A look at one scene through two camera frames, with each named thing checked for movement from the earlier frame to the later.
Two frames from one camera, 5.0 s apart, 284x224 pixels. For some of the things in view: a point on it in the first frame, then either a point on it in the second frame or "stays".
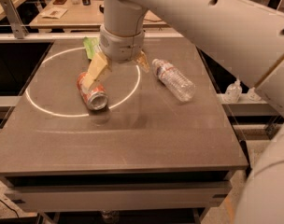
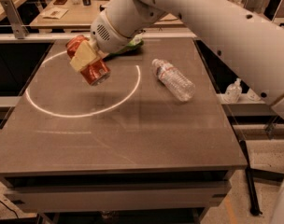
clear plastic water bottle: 170,76 stays
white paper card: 55,13 stays
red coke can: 95,97 -> 97,72
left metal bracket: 19,27 stays
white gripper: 121,47 -> 108,37
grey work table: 146,150 stays
